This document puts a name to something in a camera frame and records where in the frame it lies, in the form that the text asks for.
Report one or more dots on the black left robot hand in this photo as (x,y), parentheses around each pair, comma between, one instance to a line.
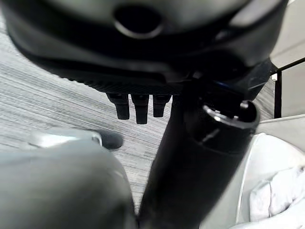
(147,59)

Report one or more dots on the light grey sofa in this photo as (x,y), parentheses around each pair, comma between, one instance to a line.
(274,143)

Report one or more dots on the dark robot foot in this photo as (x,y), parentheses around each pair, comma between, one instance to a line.
(112,140)

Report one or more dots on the silver robot leg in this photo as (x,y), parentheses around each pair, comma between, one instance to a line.
(59,186)

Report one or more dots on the white garment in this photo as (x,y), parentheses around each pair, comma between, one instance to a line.
(278,193)

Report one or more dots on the black metal frame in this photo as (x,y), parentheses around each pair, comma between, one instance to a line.
(277,95)

